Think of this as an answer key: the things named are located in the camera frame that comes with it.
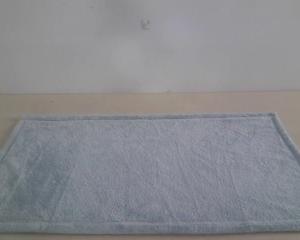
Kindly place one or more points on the light blue terry towel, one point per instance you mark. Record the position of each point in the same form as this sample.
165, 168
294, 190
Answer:
150, 174

